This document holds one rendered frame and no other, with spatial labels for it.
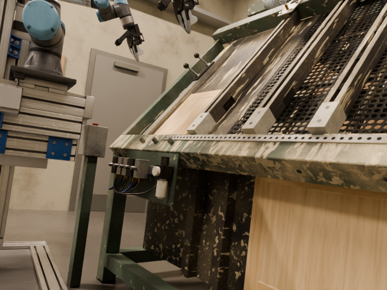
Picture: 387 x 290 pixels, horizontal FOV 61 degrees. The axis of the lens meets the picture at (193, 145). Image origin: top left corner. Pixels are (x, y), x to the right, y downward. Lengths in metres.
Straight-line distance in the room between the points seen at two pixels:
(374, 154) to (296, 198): 0.46
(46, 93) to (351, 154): 1.06
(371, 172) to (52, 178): 4.01
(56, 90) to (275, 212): 0.99
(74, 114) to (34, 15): 0.37
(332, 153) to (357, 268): 0.42
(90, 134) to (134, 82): 2.91
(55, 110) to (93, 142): 0.65
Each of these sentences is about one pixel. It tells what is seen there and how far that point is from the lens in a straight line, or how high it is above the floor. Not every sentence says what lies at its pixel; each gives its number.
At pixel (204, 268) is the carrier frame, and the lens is 1.75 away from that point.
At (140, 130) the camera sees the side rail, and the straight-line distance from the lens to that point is 2.17.
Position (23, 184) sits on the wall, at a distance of 4.52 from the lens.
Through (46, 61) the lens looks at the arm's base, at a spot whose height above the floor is 1.09.
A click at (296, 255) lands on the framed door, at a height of 0.47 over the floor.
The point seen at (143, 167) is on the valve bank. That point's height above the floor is 0.73.
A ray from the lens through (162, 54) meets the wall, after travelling 5.12.
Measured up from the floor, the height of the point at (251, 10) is 2.14.
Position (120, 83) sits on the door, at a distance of 4.73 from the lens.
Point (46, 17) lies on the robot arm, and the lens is 1.29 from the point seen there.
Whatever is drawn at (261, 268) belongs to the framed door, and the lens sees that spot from 1.47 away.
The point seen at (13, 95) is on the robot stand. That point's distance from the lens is 1.24.
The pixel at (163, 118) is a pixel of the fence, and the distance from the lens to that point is 1.98.
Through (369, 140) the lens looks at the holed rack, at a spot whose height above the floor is 0.89.
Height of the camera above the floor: 0.76
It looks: 4 degrees up
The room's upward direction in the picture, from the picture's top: 7 degrees clockwise
